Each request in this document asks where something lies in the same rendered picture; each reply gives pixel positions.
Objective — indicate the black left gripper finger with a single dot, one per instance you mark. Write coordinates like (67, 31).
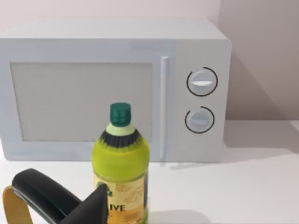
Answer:
(94, 205)

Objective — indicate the yellow-green bottle with green cap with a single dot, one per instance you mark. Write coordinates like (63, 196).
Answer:
(121, 163)

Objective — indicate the pale microwave door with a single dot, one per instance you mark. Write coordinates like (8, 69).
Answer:
(81, 102)

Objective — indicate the pale microwave oven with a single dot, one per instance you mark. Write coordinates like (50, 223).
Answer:
(112, 91)

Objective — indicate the small pale microwave knob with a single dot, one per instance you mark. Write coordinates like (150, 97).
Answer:
(199, 119)

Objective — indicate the large pale microwave knob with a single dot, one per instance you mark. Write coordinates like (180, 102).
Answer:
(202, 81)

